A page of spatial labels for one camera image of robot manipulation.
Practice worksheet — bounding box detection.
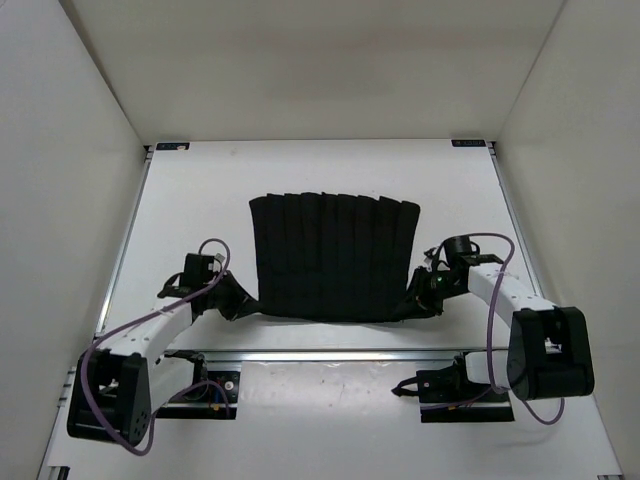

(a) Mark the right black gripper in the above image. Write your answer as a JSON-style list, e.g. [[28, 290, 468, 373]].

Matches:
[[394, 266, 466, 319]]

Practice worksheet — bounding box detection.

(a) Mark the black pleated skirt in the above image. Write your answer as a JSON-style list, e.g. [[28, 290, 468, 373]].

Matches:
[[249, 193, 432, 323]]

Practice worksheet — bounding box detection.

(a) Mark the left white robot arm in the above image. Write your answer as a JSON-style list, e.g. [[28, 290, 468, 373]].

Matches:
[[66, 272, 260, 456]]

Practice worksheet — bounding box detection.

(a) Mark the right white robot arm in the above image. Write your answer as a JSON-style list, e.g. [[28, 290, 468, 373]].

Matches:
[[414, 263, 595, 401]]

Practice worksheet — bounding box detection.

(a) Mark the right corner label sticker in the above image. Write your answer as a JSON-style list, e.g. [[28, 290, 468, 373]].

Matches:
[[451, 139, 486, 148]]

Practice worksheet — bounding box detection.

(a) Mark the corner label sticker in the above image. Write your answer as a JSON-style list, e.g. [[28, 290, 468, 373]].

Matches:
[[155, 142, 190, 151], [451, 139, 486, 148]]

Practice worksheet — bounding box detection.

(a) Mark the left corner label sticker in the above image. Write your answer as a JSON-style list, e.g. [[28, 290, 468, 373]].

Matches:
[[155, 142, 190, 151]]

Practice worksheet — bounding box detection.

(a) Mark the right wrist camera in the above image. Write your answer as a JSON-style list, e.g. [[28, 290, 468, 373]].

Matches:
[[424, 235, 503, 272]]

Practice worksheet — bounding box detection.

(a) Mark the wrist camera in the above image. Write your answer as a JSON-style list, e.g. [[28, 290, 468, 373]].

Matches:
[[157, 253, 223, 299], [424, 235, 503, 272]]

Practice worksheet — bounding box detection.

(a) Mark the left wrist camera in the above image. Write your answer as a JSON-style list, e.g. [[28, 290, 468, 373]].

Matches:
[[157, 253, 223, 299]]

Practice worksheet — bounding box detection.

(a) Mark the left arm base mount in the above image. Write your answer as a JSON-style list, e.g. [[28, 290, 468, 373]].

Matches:
[[156, 350, 241, 421]]

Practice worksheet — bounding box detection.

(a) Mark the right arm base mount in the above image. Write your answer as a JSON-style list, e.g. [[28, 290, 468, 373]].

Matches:
[[391, 352, 515, 424]]

